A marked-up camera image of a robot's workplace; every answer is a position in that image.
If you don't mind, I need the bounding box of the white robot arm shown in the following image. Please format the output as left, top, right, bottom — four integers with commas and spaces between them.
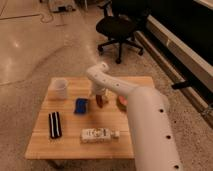
86, 62, 184, 171

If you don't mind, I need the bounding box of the black office chair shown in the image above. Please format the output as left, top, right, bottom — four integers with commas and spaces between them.
96, 0, 147, 64

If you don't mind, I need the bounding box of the white plastic bottle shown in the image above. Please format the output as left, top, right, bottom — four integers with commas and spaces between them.
80, 128, 120, 143

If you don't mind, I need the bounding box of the white plastic cup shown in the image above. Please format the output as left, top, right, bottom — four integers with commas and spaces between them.
48, 78, 68, 100

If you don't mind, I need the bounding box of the floor cable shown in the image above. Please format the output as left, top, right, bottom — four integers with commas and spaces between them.
0, 2, 54, 24

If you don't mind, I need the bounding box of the wooden table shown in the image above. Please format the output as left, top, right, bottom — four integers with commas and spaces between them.
25, 77, 133, 160

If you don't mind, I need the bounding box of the blue sponge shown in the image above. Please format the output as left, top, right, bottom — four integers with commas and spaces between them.
74, 98, 88, 114

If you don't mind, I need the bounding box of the orange ceramic bowl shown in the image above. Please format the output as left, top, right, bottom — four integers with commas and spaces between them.
117, 96, 127, 110

